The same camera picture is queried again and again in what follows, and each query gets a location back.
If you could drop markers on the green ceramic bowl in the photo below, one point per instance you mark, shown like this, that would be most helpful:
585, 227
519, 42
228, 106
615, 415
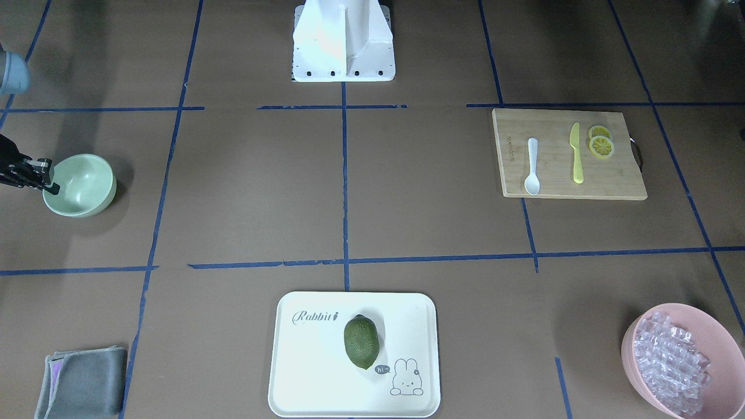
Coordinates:
87, 185

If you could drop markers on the pink bowl with ice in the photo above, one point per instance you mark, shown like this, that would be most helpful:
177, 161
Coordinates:
684, 363

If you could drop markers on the white pedestal column base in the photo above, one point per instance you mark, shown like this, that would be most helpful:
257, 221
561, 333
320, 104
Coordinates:
343, 41

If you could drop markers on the yellow plastic knife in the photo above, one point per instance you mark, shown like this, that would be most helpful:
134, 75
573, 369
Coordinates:
574, 142

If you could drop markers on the cream rabbit tray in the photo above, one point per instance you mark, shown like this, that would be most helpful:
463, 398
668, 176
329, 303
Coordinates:
311, 375

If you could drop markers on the white plastic spoon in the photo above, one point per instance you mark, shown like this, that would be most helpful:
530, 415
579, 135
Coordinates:
531, 182

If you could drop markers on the green avocado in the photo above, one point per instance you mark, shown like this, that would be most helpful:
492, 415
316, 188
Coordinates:
361, 341

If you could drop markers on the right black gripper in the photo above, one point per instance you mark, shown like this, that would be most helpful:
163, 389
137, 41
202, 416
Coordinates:
17, 170

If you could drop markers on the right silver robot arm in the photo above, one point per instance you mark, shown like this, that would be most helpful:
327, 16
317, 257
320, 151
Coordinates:
16, 80

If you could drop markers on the front lemon slice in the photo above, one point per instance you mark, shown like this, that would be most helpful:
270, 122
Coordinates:
601, 146

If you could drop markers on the grey folded cloth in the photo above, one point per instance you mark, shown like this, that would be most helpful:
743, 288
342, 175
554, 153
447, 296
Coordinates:
83, 384

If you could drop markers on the bamboo cutting board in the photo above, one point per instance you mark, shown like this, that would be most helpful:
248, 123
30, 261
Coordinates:
616, 179

